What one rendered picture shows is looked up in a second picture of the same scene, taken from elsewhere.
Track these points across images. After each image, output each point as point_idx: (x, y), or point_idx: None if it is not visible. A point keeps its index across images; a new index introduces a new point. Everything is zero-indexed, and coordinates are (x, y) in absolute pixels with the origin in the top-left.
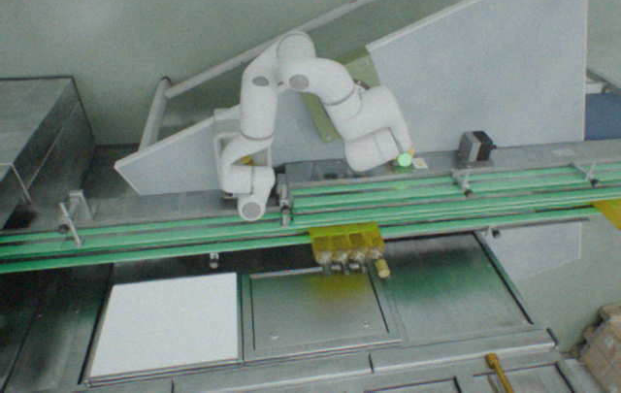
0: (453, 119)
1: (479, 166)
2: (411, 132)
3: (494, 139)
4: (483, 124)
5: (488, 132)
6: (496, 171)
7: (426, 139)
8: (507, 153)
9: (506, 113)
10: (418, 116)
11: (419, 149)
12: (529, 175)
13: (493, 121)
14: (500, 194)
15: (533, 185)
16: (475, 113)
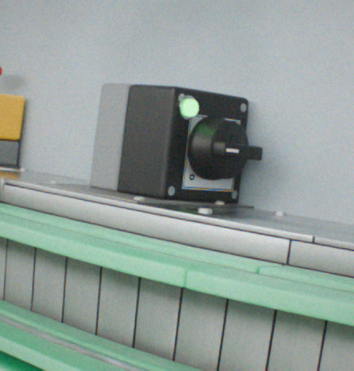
0: (148, 36)
1: (83, 190)
2: (40, 79)
3: (308, 167)
4: (254, 72)
5: (278, 120)
6: (123, 225)
7: (74, 115)
8: (300, 221)
9: (336, 23)
10: (57, 18)
11: (56, 162)
12: (214, 261)
13: (289, 63)
14: (92, 351)
15: (118, 262)
16: (218, 11)
